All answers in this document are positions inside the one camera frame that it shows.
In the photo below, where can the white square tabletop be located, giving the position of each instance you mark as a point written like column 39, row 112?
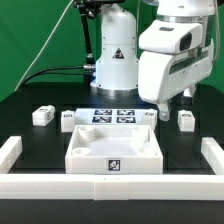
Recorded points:
column 113, row 150

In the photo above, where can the white marker tag sheet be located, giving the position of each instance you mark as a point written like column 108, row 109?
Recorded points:
column 108, row 116

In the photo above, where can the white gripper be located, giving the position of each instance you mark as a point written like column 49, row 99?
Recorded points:
column 172, row 61

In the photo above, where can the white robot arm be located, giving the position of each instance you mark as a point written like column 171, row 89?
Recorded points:
column 118, row 66

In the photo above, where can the white U-shaped fence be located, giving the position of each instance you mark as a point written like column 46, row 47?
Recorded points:
column 102, row 187

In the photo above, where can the black camera stand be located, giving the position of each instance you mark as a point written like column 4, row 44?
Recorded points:
column 89, row 9

